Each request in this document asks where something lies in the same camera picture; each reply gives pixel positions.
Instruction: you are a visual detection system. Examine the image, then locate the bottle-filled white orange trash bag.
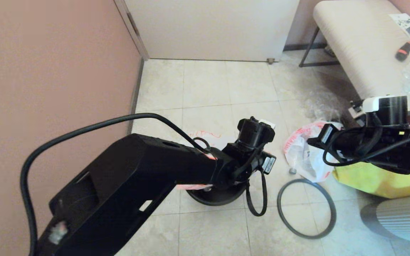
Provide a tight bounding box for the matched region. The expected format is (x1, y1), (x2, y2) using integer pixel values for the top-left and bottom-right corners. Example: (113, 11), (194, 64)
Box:
(283, 121), (344, 182)

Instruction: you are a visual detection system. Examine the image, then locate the grey bin retaining ring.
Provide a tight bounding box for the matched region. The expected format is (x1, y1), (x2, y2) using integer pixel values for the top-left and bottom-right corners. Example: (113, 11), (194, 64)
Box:
(277, 179), (336, 239)

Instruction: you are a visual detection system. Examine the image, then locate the yellow fabric tote bag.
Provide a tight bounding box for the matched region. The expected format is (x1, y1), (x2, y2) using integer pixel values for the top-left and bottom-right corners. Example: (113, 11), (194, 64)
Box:
(332, 162), (410, 199)

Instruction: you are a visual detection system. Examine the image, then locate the black round trash bin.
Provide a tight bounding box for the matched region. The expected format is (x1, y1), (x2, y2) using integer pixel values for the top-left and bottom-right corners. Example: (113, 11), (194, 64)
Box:
(185, 181), (248, 207)

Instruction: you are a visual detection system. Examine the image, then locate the clear crumpled plastic bag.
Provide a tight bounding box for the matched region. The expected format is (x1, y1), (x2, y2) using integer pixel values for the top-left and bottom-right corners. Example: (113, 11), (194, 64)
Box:
(303, 87), (355, 123)

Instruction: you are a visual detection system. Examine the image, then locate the light wood table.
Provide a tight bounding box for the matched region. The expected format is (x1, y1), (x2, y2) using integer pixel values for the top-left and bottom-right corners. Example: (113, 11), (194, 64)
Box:
(314, 0), (410, 111)

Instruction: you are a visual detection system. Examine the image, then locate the grey ribbed round object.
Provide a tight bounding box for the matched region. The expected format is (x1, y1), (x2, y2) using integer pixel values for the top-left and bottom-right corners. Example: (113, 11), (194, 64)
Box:
(360, 193), (410, 244)

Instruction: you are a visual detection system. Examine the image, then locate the black metal table leg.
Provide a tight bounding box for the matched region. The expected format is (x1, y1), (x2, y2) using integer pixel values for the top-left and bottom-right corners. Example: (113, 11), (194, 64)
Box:
(299, 27), (340, 68)

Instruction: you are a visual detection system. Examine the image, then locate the black orange marker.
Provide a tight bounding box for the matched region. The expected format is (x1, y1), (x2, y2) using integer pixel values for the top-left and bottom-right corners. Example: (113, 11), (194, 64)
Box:
(395, 42), (410, 62)

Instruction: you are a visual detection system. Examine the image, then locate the black white printed booklet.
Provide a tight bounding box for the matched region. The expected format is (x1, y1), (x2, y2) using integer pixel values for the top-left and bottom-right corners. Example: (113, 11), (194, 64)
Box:
(389, 14), (410, 42)

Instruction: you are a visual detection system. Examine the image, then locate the white door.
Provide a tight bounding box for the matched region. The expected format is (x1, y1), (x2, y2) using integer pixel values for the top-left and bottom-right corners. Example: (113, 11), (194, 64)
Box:
(124, 0), (301, 63)

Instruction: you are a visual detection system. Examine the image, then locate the grey door frame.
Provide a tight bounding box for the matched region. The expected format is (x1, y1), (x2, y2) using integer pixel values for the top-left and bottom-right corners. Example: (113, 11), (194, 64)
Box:
(115, 0), (150, 61)

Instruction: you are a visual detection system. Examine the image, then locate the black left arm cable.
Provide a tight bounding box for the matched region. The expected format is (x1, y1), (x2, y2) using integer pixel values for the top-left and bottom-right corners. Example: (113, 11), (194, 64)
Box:
(20, 113), (268, 256)

